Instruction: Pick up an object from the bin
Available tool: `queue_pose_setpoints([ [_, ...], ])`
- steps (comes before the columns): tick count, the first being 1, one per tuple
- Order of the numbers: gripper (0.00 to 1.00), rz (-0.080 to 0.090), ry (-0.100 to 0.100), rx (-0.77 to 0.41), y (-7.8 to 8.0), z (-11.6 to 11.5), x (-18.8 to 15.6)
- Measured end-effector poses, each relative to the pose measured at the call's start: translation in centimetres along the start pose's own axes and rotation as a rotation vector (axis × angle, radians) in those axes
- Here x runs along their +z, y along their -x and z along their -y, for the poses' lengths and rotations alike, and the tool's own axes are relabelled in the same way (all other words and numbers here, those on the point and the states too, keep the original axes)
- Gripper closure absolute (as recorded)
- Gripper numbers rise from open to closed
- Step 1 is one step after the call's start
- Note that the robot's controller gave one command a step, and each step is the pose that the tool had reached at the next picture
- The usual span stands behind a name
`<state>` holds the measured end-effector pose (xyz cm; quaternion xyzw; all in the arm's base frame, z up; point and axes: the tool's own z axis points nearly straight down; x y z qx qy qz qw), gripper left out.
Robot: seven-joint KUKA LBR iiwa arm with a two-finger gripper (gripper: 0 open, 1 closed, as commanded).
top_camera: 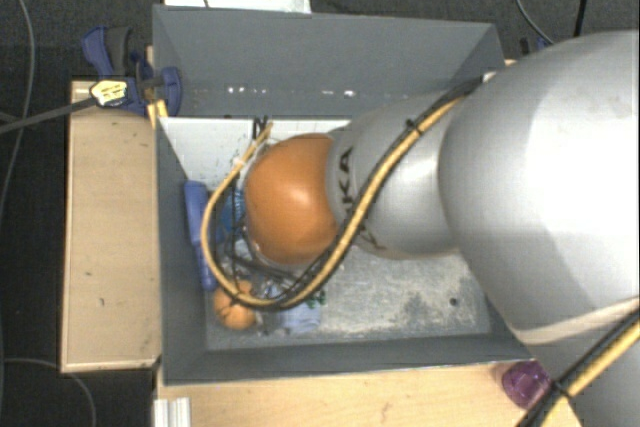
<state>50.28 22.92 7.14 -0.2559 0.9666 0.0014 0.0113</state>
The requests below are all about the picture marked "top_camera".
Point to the purple plastic cup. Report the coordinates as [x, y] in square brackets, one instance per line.
[525, 385]

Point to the pale blue cloth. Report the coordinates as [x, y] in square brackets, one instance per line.
[302, 319]

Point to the grey metal bin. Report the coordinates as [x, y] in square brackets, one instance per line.
[320, 60]

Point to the pale wood board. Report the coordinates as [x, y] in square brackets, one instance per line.
[110, 235]

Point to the orange toy fruit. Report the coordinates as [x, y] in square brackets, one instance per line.
[234, 315]

